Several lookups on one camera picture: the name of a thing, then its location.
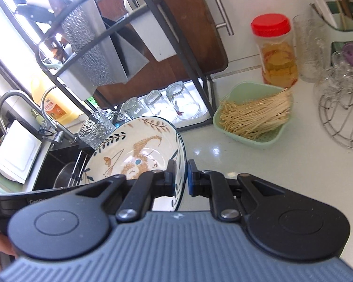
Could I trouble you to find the round wire glass rack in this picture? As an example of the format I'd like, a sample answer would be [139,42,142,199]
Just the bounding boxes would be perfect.
[318,88,353,154]

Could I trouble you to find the steel pot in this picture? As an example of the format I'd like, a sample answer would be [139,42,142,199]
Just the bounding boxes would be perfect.
[54,164,80,189]

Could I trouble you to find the green plastic basket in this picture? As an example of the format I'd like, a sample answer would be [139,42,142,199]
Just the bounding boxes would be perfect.
[213,82,294,149]

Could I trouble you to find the textured metal cutlery holder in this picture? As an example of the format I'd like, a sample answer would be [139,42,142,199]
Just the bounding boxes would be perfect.
[61,0,150,95]

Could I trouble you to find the white drip tray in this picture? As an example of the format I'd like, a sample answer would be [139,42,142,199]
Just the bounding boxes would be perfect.
[88,79,216,129]

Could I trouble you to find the textured glass tumbler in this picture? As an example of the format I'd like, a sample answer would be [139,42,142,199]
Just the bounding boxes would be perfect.
[78,112,117,150]

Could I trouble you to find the white cutlery box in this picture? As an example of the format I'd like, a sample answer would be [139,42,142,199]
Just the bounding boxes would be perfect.
[129,14,177,63]

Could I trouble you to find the steel kitchen faucet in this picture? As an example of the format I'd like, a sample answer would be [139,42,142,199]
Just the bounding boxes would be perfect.
[0,85,77,145]

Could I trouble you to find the green utensil holder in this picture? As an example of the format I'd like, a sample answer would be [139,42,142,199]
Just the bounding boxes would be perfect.
[310,1,353,67]

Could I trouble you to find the cluster of clear glass cups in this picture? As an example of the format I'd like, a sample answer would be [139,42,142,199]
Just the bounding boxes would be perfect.
[313,50,353,113]

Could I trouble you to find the bundle of pale thin noodles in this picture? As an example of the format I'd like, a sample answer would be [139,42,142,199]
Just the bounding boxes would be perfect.
[219,90,294,141]

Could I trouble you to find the black kitchen sink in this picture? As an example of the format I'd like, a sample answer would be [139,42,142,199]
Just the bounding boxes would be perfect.
[32,141,95,192]

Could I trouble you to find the white plastic board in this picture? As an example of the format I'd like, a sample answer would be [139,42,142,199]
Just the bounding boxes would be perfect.
[0,120,44,184]

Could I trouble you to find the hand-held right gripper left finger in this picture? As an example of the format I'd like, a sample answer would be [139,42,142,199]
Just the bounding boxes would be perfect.
[76,160,177,222]

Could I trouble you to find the tall textured glass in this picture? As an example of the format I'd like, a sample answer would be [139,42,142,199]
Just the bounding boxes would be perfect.
[293,15,328,83]

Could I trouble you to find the upturned clear glass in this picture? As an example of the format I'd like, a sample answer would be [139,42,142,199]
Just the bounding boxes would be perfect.
[144,90,177,121]
[122,97,149,121]
[166,82,201,120]

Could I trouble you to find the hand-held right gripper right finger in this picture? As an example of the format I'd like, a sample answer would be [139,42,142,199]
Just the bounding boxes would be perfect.
[187,160,285,222]

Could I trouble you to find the utensils with dark handles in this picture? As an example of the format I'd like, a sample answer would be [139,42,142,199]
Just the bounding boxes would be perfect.
[70,150,88,186]

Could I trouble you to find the brown wooden cutting board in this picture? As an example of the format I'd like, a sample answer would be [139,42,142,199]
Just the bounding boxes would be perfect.
[96,0,229,110]

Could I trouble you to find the yellow liquid bottle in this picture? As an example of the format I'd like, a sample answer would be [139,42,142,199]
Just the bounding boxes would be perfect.
[31,76,83,126]

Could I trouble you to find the black metal dish rack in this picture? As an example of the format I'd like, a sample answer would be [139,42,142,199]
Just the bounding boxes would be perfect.
[0,0,218,124]

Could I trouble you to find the black handle knife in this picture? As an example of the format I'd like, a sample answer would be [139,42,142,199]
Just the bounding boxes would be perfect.
[14,2,57,24]

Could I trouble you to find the floral ceramic bowl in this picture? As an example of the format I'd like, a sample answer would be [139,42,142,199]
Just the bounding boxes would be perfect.
[79,117,186,213]

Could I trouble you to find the red lid plastic jar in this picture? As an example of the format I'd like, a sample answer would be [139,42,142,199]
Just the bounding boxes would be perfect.
[251,13,299,89]

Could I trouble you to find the steel bar handle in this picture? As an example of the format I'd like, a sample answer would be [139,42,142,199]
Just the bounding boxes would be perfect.
[198,0,235,36]

